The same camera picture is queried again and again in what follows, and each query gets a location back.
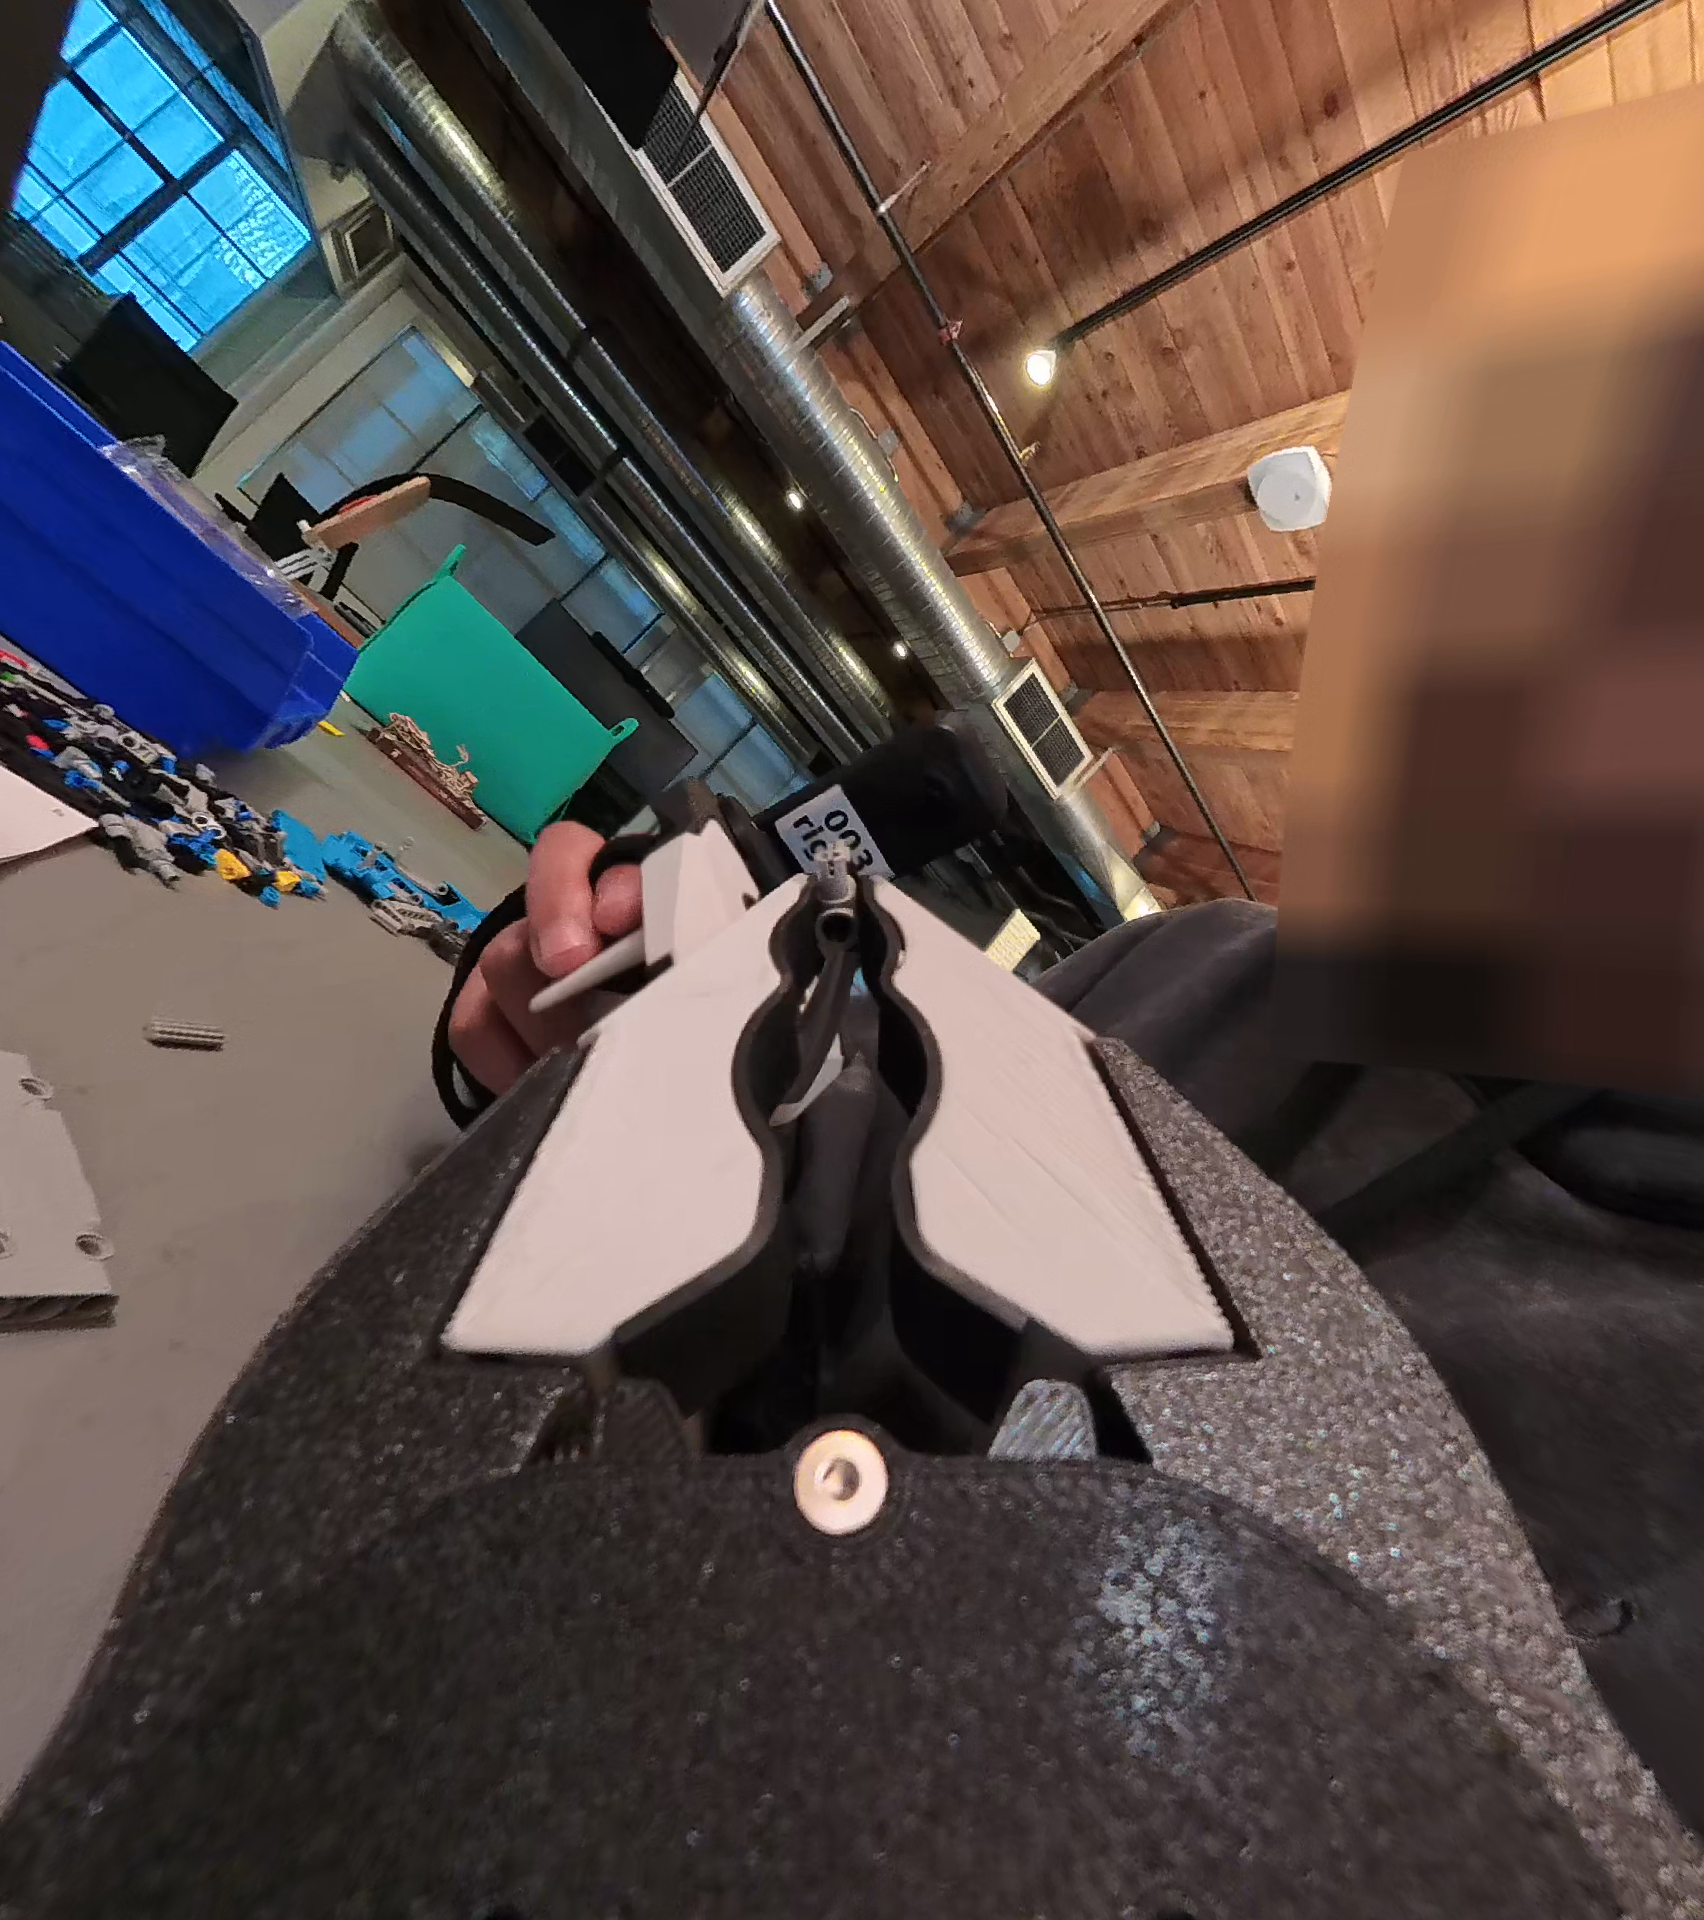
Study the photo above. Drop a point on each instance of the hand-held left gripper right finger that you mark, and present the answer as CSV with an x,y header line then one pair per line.
x,y
1054,1185

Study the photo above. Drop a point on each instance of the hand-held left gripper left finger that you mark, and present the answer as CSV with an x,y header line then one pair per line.
x,y
612,1185

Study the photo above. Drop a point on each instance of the small grey connector piece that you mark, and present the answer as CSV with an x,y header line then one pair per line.
x,y
835,893

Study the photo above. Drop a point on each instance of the small grey pin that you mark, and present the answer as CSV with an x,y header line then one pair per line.
x,y
185,1033

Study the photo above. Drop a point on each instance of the person's right hand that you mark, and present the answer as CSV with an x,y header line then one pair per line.
x,y
553,930

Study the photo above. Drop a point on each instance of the white air vent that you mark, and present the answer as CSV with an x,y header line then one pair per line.
x,y
1044,729
703,189

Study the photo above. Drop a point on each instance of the pile of blue building pieces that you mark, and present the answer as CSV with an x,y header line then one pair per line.
x,y
373,879

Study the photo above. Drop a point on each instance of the green tote bag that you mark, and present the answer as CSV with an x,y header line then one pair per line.
x,y
493,705

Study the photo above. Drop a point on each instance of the hanging spot light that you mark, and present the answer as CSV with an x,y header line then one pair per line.
x,y
1041,364

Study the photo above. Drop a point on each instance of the wooden skeleton model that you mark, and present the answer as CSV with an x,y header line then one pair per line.
x,y
424,751

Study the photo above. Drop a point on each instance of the white round ceiling device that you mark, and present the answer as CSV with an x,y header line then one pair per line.
x,y
1290,488

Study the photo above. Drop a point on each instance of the person's grey sweater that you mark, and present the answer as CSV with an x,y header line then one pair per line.
x,y
1542,1425

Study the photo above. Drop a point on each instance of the black and wood curved lamp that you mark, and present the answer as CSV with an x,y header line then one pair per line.
x,y
402,510

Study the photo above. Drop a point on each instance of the grey flat panel with holes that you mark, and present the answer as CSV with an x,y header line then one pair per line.
x,y
5,1185

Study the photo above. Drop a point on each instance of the pile of small colourful pieces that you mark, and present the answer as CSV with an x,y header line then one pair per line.
x,y
73,720

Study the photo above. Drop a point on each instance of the blue plastic bin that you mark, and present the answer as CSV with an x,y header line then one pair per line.
x,y
87,555

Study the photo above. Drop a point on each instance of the clear plastic bag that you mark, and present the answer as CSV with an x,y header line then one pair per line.
x,y
154,463

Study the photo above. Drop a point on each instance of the large grid window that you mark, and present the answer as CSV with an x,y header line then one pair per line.
x,y
146,194

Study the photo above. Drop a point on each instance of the silver air duct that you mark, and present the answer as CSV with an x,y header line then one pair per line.
x,y
866,451

